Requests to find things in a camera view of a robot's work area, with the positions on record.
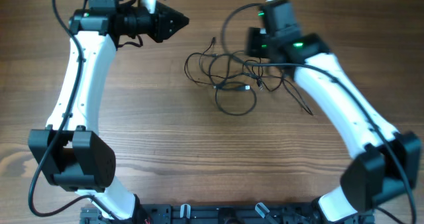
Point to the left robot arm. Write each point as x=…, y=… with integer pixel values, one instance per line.
x=68, y=150

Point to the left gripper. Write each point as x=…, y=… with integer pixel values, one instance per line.
x=164, y=18

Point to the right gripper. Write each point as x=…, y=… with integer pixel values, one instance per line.
x=251, y=42

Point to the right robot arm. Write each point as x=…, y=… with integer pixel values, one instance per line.
x=385, y=162

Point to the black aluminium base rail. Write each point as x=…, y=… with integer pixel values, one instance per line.
x=287, y=213

